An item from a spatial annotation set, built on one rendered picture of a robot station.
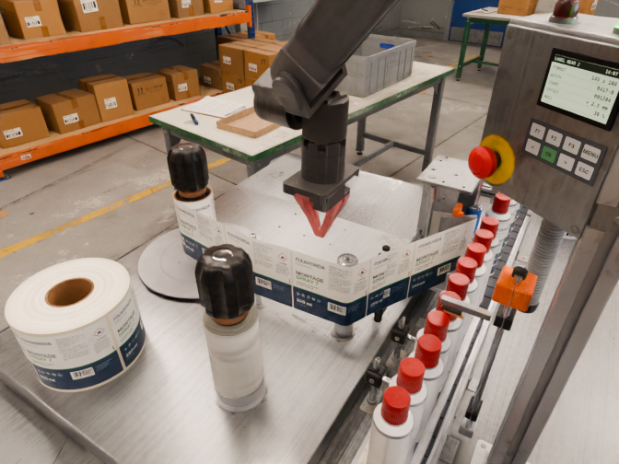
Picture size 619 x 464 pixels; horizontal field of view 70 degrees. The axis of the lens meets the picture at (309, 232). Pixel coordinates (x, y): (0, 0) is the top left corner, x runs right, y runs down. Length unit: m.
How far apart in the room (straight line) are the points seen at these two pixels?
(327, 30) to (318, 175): 0.20
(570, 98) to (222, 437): 0.66
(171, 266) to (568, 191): 0.86
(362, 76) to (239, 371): 2.03
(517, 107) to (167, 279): 0.81
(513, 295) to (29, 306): 0.75
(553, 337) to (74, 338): 0.69
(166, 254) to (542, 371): 0.85
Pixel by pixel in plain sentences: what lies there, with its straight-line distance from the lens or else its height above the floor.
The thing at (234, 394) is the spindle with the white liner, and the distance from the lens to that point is 0.78.
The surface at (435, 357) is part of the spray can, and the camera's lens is 0.65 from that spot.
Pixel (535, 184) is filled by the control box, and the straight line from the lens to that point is 0.54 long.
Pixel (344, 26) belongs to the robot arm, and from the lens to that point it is 0.42.
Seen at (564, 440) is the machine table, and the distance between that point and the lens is 0.94.
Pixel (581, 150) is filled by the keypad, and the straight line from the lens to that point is 0.50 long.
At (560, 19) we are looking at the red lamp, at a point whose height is 1.48.
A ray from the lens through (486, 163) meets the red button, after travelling 0.55.
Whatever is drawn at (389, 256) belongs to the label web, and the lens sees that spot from 0.84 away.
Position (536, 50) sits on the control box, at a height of 1.45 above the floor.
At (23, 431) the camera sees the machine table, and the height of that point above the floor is 0.83.
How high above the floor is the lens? 1.55
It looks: 34 degrees down
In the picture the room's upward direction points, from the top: straight up
